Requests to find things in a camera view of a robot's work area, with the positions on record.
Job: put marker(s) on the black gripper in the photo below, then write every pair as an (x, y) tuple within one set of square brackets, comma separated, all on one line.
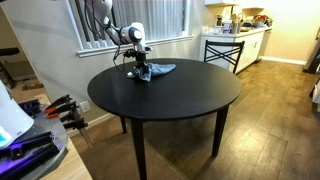
[(141, 58)]

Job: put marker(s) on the blue cloth with white tag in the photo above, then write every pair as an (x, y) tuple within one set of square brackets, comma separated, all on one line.
[(160, 69)]

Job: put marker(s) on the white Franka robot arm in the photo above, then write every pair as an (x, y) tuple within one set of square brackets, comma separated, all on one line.
[(131, 33)]

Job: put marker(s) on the round black wooden table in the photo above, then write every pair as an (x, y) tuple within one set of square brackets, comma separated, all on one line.
[(173, 93)]

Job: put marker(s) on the white vertical window blinds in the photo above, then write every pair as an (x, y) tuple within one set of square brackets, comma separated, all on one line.
[(160, 20)]

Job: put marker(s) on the white mug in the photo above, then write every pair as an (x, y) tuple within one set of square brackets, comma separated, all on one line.
[(216, 30)]

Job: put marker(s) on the black metal chair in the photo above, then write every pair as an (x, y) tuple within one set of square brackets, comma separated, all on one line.
[(223, 43)]

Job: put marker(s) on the black clamp with metal bar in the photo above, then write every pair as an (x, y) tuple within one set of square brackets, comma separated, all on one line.
[(75, 123)]

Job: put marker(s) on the black clamp with orange trigger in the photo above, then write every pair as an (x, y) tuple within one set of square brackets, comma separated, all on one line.
[(65, 108), (60, 100)]

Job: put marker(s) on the dark bottle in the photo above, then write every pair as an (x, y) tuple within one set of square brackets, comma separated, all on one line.
[(219, 20)]

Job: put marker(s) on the white tub with blue label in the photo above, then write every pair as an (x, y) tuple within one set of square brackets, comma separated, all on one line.
[(227, 27)]

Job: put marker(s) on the steel utensil holder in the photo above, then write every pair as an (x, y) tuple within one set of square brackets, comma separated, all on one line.
[(235, 27)]

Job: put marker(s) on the white kitchen counter cabinet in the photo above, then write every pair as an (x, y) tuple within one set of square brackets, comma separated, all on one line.
[(250, 50)]

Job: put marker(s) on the round grey mounting plate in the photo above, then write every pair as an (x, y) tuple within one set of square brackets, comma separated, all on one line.
[(50, 126)]

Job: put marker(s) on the brown cardboard box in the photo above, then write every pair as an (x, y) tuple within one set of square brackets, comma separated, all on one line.
[(32, 86)]

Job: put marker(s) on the light wooden robot stand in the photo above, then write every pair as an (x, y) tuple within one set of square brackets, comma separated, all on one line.
[(73, 166)]

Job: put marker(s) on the short black aluminium bars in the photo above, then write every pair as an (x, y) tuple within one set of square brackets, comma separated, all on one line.
[(30, 107)]

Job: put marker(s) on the blue bowl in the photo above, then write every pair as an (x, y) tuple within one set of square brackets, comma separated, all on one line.
[(258, 25)]

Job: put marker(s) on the long black aluminium bars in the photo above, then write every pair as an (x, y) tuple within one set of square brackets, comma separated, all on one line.
[(26, 153)]

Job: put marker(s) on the white window frame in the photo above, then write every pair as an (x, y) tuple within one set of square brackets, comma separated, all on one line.
[(166, 42)]

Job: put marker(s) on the white wall outlet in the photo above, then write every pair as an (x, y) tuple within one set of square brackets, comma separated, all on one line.
[(84, 106)]

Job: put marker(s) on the white upper wall cabinet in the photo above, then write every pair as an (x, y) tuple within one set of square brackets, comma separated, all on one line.
[(220, 2)]

